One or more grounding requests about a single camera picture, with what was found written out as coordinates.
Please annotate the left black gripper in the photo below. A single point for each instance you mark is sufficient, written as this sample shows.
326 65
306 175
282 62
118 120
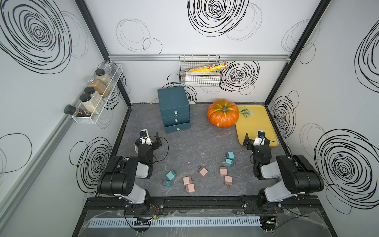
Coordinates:
154 145

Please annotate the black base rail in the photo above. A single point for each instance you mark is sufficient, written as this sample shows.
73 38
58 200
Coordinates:
167 205

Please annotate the teal plug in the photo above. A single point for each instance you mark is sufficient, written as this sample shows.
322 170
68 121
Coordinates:
171 175
167 183
229 162
230 155

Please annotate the teal drawer cabinet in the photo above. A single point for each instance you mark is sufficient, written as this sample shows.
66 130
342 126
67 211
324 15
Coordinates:
174 108

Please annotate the grey cable duct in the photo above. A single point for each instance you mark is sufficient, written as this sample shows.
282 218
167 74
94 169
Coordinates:
251 221

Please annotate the small dark spice bottle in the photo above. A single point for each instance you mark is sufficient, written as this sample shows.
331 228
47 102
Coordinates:
76 112

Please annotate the orange pumpkin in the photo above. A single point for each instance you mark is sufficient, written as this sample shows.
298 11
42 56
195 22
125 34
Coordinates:
223 113

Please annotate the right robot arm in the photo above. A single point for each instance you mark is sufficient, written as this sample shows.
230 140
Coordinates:
295 173

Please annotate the clear wall spice shelf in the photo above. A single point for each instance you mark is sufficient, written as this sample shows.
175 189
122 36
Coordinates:
114 71

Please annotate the spice jar brown powder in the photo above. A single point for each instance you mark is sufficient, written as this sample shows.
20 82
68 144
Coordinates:
100 81

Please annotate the black wire wall basket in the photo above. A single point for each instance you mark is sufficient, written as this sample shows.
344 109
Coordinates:
193 72

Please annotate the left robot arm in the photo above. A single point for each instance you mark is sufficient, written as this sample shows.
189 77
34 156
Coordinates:
118 178

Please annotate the yellow snack tube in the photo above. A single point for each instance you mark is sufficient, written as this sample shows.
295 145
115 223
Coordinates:
209 68

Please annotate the spice jar white powder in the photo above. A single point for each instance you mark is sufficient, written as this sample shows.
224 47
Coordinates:
94 94

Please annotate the green snack packet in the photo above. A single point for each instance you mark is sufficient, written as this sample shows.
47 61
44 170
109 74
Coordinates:
245 111

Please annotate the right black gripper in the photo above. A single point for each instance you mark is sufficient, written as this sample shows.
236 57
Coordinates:
251 143

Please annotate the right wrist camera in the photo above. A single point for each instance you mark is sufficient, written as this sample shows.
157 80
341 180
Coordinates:
260 138

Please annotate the spice jar cream powder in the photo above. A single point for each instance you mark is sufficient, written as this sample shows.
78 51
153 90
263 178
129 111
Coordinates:
90 103

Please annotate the yellow tray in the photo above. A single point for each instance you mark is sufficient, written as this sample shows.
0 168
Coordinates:
258 120

